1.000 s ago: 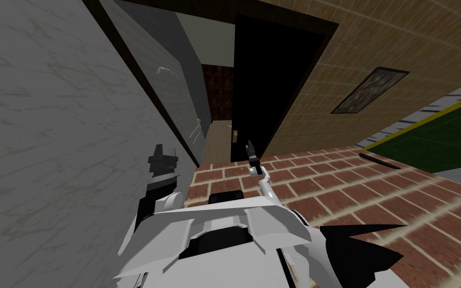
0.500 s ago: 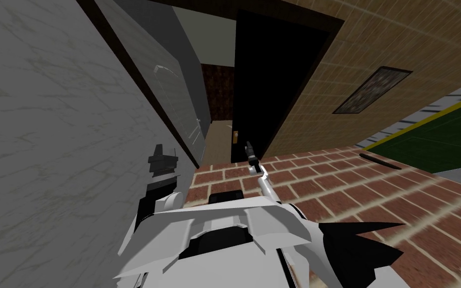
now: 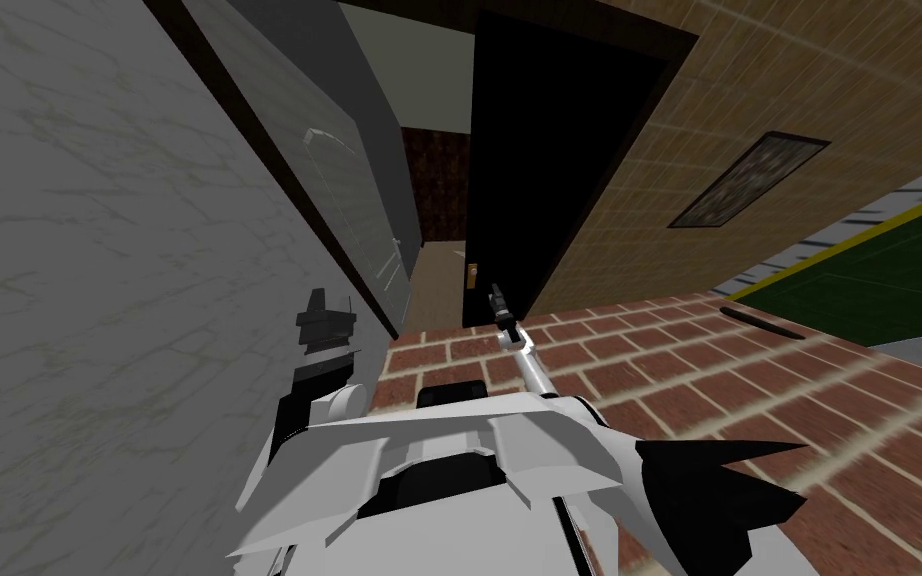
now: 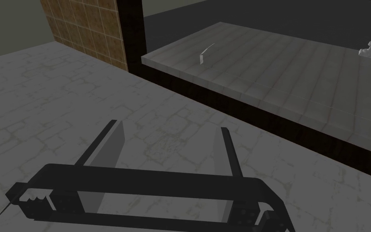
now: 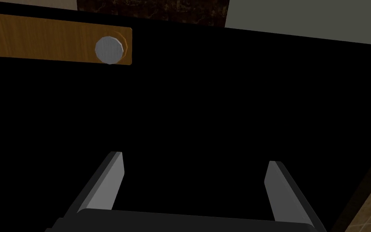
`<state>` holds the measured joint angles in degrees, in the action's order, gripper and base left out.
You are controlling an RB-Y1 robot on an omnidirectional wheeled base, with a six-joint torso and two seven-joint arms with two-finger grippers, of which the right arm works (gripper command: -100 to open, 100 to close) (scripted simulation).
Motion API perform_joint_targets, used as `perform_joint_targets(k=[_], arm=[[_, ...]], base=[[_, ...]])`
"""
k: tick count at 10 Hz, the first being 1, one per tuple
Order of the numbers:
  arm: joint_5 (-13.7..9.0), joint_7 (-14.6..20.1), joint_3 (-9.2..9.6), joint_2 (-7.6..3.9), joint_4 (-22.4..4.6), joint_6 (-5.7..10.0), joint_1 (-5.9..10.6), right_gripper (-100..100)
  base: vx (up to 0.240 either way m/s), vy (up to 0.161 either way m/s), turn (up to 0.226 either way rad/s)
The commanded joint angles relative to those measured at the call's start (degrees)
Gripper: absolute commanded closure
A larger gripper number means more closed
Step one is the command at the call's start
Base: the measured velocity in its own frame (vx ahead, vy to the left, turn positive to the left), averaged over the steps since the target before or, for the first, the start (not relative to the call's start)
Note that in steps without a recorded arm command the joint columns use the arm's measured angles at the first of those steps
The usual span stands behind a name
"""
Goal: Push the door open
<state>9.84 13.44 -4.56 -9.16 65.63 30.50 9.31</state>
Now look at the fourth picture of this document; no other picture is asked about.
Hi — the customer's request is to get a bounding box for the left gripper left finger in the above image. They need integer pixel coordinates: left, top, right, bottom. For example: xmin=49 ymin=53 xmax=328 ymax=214
xmin=74 ymin=119 xmax=126 ymax=214

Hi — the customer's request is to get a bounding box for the silver knife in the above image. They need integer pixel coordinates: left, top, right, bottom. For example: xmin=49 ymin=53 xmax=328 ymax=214
xmin=199 ymin=43 xmax=216 ymax=65

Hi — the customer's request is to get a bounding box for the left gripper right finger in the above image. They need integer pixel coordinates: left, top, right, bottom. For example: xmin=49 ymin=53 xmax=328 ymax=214
xmin=212 ymin=126 xmax=244 ymax=224

